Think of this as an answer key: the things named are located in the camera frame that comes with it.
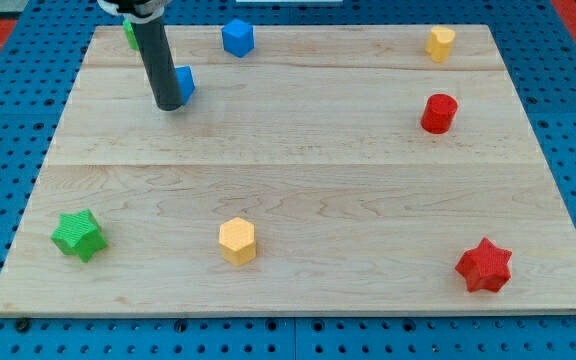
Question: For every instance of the blue triangle block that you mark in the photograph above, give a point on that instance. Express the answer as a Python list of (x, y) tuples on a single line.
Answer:
[(185, 82)]

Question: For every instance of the blue cube block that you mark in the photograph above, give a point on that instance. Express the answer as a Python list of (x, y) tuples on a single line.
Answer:
[(238, 38)]

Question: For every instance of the green circle block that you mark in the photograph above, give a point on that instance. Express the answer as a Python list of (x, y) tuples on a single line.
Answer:
[(130, 34)]

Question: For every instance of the wooden board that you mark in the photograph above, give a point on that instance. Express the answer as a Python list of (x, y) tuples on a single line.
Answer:
[(315, 138)]

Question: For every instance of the yellow hexagon block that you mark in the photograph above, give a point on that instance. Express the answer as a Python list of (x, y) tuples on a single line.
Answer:
[(237, 241)]

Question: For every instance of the red cylinder block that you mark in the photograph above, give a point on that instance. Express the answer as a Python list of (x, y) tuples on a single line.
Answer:
[(439, 113)]

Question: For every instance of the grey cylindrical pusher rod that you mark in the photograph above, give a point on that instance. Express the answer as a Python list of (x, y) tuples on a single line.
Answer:
[(156, 56)]

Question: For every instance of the yellow heart block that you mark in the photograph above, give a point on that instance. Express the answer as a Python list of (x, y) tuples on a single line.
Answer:
[(439, 43)]

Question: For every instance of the red star block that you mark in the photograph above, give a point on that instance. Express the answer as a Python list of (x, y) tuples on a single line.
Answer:
[(485, 267)]

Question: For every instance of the green star block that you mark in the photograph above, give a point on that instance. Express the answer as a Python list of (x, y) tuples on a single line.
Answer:
[(79, 234)]

